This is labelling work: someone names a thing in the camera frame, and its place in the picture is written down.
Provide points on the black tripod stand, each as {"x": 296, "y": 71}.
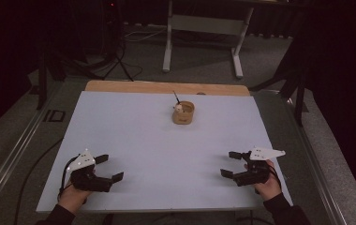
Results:
{"x": 116, "y": 47}

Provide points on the aluminium rail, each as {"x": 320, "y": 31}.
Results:
{"x": 316, "y": 175}
{"x": 10, "y": 159}

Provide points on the light grey table mat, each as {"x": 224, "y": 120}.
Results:
{"x": 154, "y": 146}

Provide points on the person's right hand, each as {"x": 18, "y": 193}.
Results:
{"x": 268, "y": 189}

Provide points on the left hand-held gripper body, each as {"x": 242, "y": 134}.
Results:
{"x": 90, "y": 181}

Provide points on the black metal stand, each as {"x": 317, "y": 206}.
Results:
{"x": 299, "y": 93}
{"x": 41, "y": 81}

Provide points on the person's left hand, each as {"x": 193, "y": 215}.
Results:
{"x": 73, "y": 198}

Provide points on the black pen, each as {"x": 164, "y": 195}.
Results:
{"x": 176, "y": 98}

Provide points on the wooden pen holder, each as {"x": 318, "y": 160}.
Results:
{"x": 183, "y": 118}

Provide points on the wooden table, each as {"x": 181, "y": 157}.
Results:
{"x": 141, "y": 87}

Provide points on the small white item in holder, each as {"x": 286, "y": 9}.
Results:
{"x": 178, "y": 108}

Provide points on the white metal table frame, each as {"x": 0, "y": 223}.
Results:
{"x": 204, "y": 24}

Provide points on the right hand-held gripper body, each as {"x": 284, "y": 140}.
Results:
{"x": 254, "y": 175}

